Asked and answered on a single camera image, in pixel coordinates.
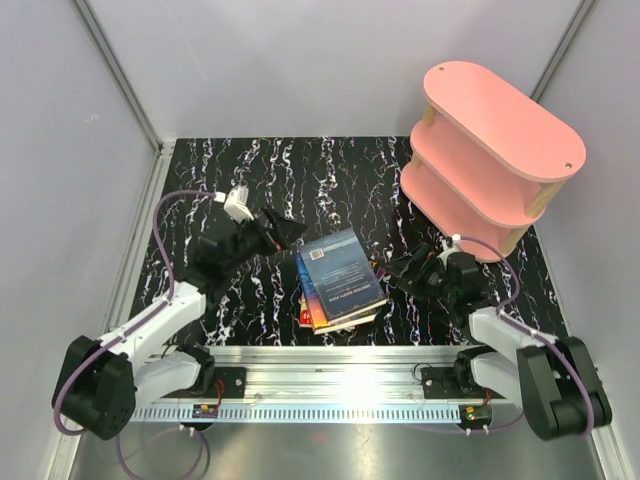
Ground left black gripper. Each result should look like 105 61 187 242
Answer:
223 205 307 274

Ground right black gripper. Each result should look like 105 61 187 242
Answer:
380 242 456 303

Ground dark blue hardcover book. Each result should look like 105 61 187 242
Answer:
297 228 387 321

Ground blue orange sunset paperback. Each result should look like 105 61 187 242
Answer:
294 252 377 335

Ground red 13-storey treehouse book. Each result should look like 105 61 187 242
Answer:
299 294 313 328

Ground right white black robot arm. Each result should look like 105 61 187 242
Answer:
384 241 613 440

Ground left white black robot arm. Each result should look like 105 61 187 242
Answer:
52 207 308 440

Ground black marble pattern mat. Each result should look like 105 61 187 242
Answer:
122 137 571 347

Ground pink three-tier shelf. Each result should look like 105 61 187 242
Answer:
400 61 587 263

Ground right small circuit board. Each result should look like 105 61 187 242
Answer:
461 404 493 428

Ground small circuit board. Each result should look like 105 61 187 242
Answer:
192 404 219 419
461 404 493 428

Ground left small circuit board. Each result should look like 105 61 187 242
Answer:
192 404 219 419

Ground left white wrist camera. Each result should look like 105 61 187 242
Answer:
214 186 254 224

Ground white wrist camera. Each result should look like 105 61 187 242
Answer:
214 186 254 224
438 234 461 266

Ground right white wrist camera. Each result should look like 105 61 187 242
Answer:
438 234 461 266

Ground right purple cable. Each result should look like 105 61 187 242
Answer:
409 237 601 434

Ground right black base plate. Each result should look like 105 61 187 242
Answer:
419 366 486 401

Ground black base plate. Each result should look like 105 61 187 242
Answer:
165 367 247 399
419 366 486 401

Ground aluminium mounting rail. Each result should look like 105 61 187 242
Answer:
134 344 576 401

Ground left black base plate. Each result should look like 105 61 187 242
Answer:
165 367 247 399

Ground white slotted cable duct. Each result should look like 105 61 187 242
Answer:
131 402 461 424

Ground left aluminium corner post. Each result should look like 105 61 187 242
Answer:
71 0 164 156

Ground aluminium corner post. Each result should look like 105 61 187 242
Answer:
530 0 600 103
71 0 164 156

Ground right aluminium corner post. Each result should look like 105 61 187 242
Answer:
530 0 600 103

